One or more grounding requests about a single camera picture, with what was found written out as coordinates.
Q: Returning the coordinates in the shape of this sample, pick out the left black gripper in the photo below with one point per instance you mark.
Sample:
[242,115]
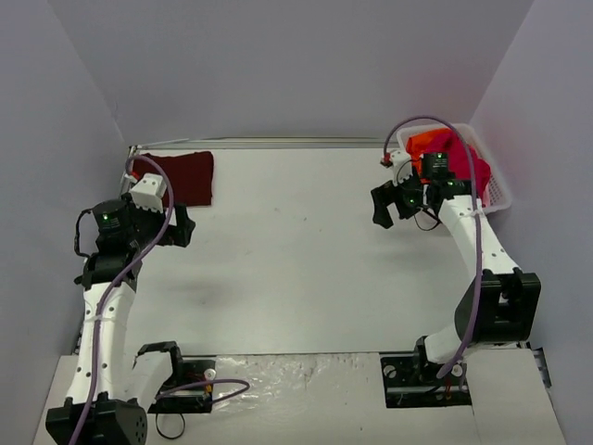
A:
[171,224]

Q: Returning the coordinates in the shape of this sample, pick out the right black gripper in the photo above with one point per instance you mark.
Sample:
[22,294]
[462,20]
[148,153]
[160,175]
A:
[395,199]

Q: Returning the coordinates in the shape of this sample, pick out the maroon t shirt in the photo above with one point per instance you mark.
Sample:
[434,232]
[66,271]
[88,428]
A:
[190,175]

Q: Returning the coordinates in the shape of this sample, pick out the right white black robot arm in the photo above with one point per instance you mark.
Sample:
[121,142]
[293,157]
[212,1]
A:
[499,305]

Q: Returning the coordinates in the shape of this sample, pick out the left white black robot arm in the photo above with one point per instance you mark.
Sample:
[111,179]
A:
[103,405]

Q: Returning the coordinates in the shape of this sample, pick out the orange t shirt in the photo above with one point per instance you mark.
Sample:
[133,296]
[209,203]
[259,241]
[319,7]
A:
[437,140]

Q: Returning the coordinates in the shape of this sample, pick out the pink t shirt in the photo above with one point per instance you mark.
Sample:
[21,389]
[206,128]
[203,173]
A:
[459,164]

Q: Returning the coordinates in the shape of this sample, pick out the white plastic basket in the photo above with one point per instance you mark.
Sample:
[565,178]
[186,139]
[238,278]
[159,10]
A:
[497,195]

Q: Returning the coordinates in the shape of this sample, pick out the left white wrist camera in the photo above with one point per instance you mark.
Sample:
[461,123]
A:
[148,192]

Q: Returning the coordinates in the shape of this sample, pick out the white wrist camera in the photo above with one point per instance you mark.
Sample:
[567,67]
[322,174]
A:
[148,192]
[400,163]

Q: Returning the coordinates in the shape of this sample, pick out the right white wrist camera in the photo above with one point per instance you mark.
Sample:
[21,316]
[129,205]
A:
[400,163]

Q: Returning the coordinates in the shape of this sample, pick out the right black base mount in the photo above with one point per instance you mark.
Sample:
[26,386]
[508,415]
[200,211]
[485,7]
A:
[406,386]

